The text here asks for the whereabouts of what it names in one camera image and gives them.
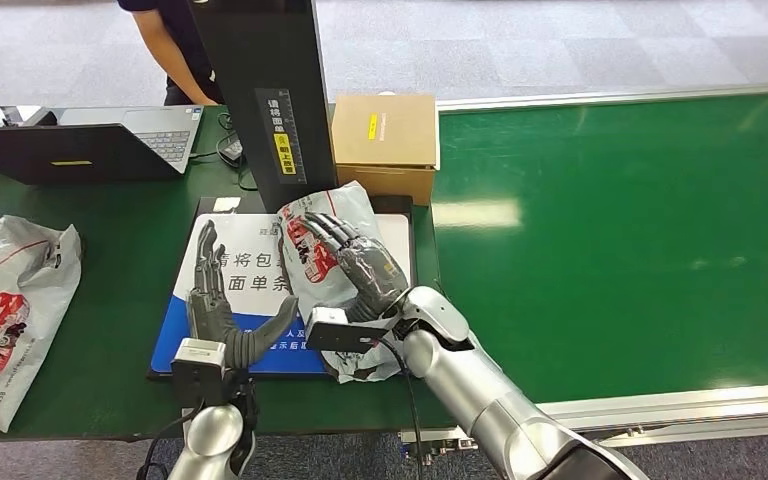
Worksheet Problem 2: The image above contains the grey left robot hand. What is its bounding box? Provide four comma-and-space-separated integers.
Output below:
187, 219, 300, 370

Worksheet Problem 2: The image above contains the grey laptop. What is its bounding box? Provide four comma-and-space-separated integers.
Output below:
0, 105, 204, 187

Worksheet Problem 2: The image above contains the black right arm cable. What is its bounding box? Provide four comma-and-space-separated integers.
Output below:
375, 336, 426, 480

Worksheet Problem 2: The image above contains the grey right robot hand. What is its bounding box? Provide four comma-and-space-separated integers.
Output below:
301, 211, 410, 323

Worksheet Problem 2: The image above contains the black desk cable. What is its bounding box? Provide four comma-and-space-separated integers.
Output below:
191, 112, 259, 193

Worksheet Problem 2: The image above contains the shiny silver device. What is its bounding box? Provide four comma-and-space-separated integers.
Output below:
0, 105, 59, 128

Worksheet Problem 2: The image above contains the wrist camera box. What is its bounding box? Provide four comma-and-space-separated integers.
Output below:
305, 305, 389, 354
171, 337, 231, 410

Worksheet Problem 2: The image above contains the grey courier bag package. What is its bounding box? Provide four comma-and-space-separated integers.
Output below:
276, 182, 413, 385

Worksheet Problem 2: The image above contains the black power adapter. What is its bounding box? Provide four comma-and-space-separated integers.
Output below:
216, 134, 245, 164

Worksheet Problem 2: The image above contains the black weighing device column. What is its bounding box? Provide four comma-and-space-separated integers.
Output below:
188, 0, 340, 215

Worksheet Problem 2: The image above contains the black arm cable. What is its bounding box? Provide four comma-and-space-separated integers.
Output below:
375, 336, 426, 480
136, 396, 208, 480

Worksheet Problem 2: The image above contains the white courier bag red print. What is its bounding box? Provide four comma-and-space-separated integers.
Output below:
0, 215, 84, 433

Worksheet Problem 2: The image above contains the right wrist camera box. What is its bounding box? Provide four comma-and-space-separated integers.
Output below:
305, 305, 389, 354

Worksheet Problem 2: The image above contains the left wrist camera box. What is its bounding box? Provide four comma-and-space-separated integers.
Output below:
171, 337, 231, 410

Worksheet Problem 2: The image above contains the person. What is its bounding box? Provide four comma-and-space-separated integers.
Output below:
117, 0, 225, 107

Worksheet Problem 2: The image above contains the brown cardboard box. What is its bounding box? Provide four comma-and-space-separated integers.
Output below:
330, 93, 440, 207

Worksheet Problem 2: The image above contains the yellow black ruler label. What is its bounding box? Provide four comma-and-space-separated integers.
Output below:
254, 87, 307, 185

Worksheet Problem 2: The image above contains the blue white weighing platform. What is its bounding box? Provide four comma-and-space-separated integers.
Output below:
147, 195, 424, 382

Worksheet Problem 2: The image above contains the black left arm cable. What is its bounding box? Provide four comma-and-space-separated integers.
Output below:
136, 396, 208, 480

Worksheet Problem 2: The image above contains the green conveyor belt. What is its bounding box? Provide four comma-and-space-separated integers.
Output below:
400, 82, 768, 465

